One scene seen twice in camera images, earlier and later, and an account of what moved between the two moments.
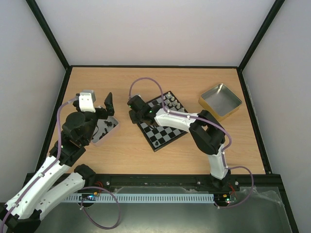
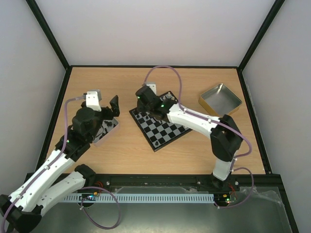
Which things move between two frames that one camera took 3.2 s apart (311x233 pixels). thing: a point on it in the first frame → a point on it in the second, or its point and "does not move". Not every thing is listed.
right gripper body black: [133, 110] → [141, 107]
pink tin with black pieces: [104, 126] does not move
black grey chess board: [159, 136] does not move
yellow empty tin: [219, 102] does not move
